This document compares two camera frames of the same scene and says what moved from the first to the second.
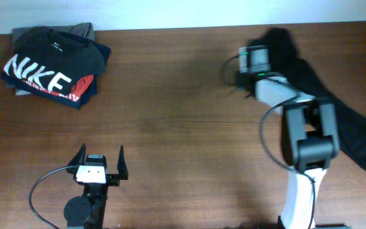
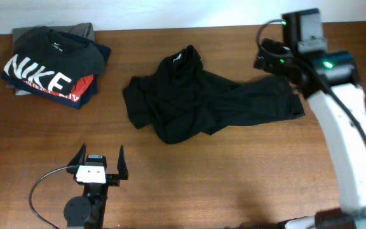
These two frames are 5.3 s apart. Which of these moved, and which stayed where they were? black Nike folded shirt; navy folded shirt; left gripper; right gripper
Moved: right gripper
Stayed: black Nike folded shirt; navy folded shirt; left gripper
